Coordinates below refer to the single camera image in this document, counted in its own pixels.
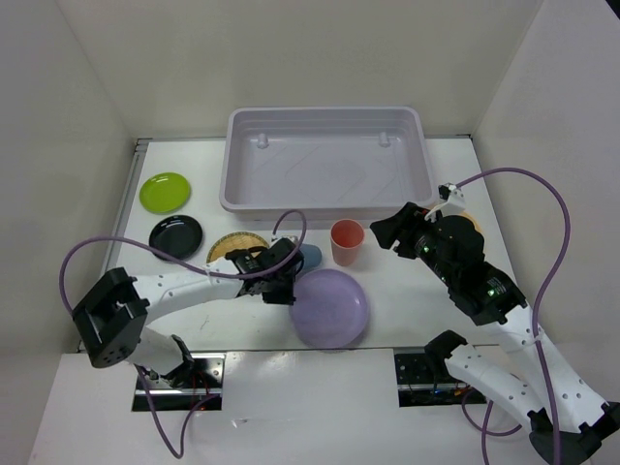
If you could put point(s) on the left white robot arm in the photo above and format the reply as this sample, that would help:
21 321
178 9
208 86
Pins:
113 319

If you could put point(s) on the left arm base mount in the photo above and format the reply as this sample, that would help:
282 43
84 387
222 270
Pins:
203 386

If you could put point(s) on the blue plastic cup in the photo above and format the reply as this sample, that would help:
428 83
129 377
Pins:
311 258

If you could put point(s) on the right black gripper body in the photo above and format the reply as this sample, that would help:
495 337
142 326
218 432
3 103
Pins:
419 241

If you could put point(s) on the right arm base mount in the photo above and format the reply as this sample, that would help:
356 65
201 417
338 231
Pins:
420 384

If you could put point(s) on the lavender plastic bin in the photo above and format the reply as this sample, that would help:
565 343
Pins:
329 162

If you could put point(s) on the salmon pink plastic cup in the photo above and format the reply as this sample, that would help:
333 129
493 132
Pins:
346 237

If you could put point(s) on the purple plastic plate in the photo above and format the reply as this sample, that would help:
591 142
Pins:
330 311

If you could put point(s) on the black glossy plate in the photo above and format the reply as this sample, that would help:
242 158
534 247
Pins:
179 236

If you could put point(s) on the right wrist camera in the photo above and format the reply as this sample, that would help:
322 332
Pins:
452 197

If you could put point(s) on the lime green plate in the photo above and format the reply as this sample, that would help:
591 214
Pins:
164 192

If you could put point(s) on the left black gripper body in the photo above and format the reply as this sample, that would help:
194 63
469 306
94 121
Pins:
281 290

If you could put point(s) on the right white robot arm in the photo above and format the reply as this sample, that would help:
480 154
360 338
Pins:
566 421

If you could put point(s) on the cream yellow plastic plate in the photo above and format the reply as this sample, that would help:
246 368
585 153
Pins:
475 223

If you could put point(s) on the woven bamboo plate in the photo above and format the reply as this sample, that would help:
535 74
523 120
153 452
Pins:
234 241

